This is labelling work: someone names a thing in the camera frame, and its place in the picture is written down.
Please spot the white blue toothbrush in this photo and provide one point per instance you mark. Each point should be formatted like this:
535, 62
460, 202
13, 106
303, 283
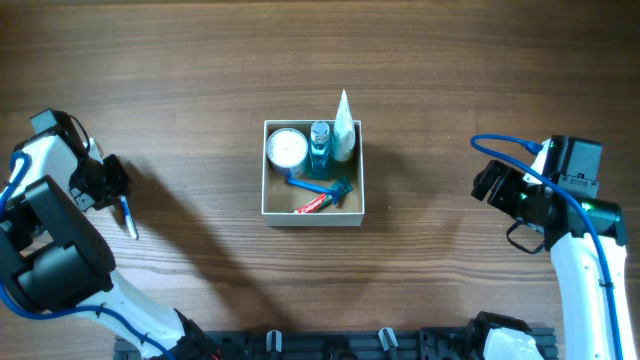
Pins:
129, 220

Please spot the white cardboard box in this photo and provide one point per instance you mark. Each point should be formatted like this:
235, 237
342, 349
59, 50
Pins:
286, 205

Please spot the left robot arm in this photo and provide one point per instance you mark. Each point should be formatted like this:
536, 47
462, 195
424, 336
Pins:
55, 263

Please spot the blue mouthwash bottle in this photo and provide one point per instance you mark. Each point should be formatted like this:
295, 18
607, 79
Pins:
320, 146

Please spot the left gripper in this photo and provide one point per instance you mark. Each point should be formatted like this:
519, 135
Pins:
114, 176

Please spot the Colgate toothpaste tube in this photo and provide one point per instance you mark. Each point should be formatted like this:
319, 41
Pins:
321, 201

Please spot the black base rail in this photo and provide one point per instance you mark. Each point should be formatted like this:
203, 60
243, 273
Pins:
425, 343

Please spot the cotton swab jar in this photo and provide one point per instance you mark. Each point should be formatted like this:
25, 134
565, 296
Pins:
287, 151

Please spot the blue disposable razor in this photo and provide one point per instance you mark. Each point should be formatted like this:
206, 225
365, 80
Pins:
335, 193

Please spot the white lotion tube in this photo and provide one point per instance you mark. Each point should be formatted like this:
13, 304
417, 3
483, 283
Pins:
343, 142

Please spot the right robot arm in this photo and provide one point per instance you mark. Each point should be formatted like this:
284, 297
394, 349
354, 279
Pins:
585, 236

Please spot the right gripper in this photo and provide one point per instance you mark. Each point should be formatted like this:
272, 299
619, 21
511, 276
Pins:
500, 185

